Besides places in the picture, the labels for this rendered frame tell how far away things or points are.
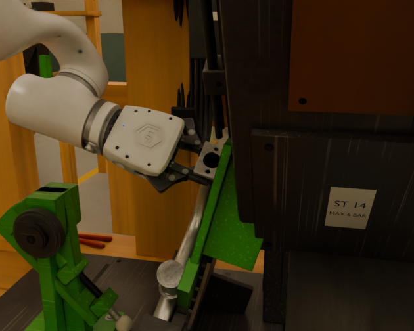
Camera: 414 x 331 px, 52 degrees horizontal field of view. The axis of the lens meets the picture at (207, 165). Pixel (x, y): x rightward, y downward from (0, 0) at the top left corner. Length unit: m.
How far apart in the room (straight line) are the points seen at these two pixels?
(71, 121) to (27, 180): 0.53
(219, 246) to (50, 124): 0.31
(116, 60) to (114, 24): 0.89
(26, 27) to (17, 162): 0.57
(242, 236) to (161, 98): 0.44
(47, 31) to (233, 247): 0.38
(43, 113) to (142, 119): 0.14
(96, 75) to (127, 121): 0.10
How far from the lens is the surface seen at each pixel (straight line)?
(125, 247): 1.10
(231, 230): 0.55
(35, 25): 0.62
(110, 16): 11.83
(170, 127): 0.65
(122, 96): 1.04
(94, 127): 0.64
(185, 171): 0.63
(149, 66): 0.91
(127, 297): 0.89
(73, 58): 0.72
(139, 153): 0.63
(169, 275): 0.59
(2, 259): 1.14
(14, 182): 1.14
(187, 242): 0.72
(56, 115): 0.67
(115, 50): 11.80
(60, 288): 0.73
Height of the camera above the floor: 1.40
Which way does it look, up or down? 18 degrees down
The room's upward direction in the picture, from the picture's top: straight up
